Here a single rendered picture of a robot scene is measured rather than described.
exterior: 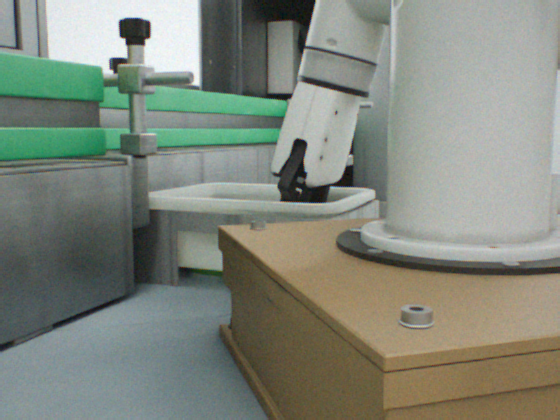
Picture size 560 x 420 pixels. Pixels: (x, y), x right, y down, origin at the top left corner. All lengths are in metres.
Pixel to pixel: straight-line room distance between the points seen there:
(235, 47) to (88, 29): 0.55
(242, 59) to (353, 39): 0.88
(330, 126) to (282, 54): 1.00
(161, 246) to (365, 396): 0.43
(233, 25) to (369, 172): 0.46
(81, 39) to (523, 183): 0.74
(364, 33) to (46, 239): 0.34
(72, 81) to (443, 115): 0.33
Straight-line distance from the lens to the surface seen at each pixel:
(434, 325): 0.23
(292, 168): 0.58
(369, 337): 0.21
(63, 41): 0.93
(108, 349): 0.47
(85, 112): 0.56
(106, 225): 0.55
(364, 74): 0.60
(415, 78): 0.34
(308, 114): 0.58
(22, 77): 0.51
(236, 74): 1.45
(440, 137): 0.33
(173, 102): 0.84
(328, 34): 0.59
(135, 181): 0.58
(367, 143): 1.36
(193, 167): 0.85
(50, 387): 0.41
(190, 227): 0.60
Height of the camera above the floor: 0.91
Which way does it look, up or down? 8 degrees down
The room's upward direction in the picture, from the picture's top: straight up
